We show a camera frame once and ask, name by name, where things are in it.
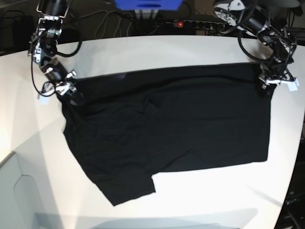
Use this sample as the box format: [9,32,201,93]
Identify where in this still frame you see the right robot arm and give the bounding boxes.
[28,0,84,106]

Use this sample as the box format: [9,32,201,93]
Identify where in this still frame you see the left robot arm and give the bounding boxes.
[213,0,300,94]

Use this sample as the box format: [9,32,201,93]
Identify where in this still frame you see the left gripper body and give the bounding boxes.
[259,70,295,85]

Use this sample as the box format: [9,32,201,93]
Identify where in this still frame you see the black power strip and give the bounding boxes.
[165,20,224,31]

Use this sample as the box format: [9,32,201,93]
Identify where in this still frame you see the blue plastic box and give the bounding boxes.
[114,0,183,10]

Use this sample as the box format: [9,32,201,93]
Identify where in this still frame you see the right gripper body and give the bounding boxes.
[42,70,77,96]

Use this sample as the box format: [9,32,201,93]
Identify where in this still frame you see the black T-shirt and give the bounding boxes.
[58,63,272,206]

